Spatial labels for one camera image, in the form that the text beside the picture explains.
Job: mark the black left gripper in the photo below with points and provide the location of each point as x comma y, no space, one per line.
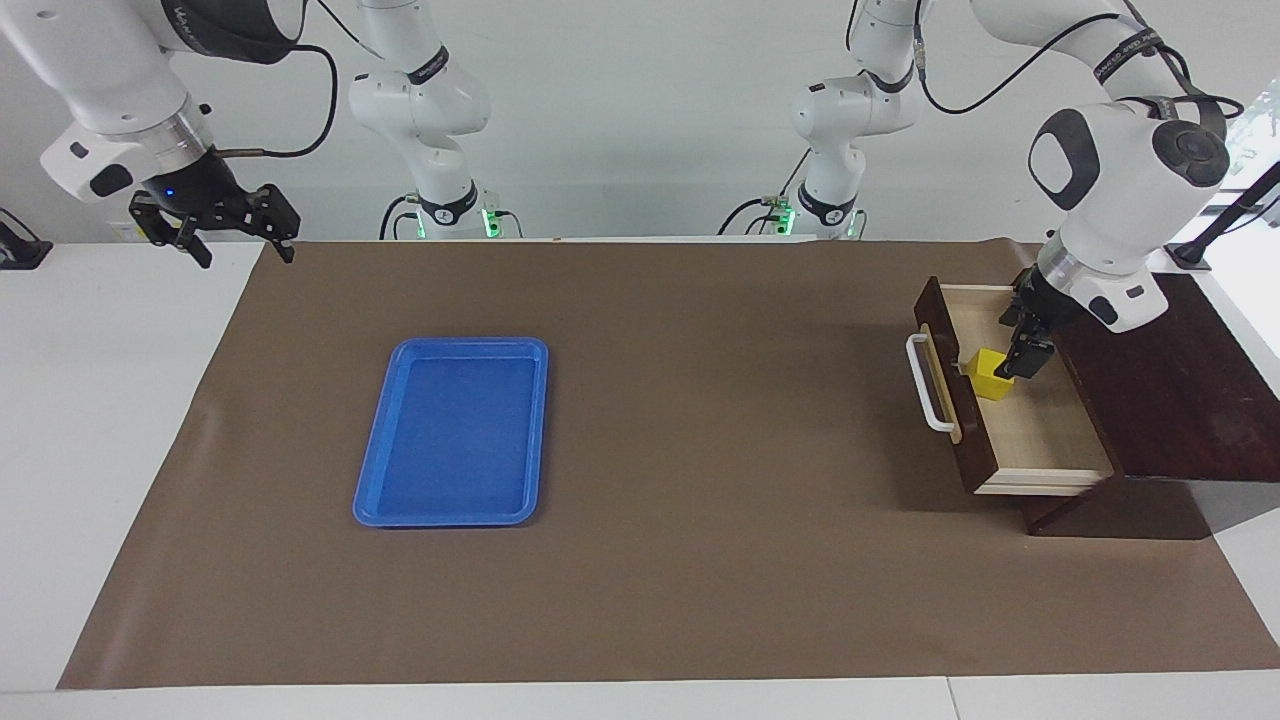
1048,300

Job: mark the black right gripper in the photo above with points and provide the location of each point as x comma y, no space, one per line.
200,188

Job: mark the yellow cube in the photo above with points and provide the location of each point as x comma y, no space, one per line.
985,378

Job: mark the dark wooden drawer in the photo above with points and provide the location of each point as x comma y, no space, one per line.
1040,430

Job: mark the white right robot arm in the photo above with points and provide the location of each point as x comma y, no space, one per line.
110,70

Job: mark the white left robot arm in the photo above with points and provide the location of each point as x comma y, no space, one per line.
1120,200

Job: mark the dark wooden cabinet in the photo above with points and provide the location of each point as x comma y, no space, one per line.
1180,390

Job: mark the blue plastic tray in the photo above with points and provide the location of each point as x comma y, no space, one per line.
450,440

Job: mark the brown table mat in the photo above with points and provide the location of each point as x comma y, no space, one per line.
700,480

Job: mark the white wall socket box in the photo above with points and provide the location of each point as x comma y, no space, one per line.
118,233

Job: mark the black camera stand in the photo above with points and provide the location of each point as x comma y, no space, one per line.
1188,258

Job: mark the black clamp mount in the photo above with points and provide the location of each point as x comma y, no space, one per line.
20,255

